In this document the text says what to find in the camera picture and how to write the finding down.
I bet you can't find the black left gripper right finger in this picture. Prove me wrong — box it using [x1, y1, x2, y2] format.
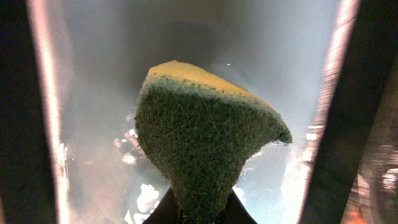
[224, 190, 257, 224]

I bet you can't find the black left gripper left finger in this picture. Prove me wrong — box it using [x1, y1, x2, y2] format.
[143, 188, 180, 224]

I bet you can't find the green and yellow sponge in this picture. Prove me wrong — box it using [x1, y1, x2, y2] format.
[135, 60, 292, 223]

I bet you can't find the teal rectangular water tray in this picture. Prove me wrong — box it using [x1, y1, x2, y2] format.
[27, 0, 359, 223]

